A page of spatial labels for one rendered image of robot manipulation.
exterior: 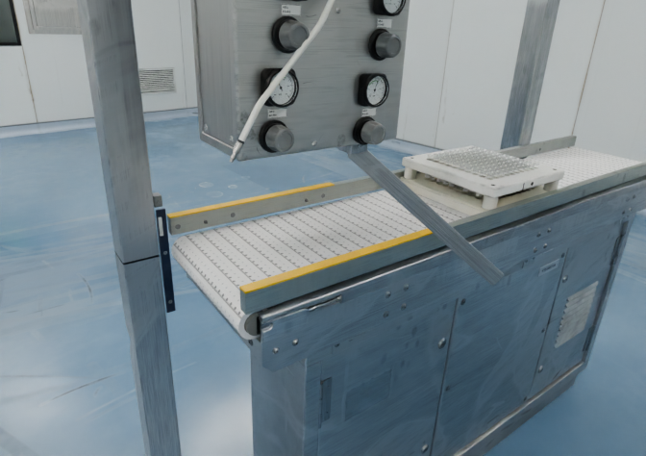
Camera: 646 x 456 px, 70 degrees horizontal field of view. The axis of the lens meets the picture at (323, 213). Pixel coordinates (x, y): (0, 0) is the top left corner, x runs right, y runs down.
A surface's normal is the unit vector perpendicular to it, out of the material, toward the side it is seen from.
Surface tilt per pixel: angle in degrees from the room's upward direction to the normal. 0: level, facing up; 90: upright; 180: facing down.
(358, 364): 90
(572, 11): 90
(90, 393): 0
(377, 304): 90
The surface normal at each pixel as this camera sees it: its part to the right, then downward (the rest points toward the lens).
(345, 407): 0.59, 0.33
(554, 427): 0.04, -0.92
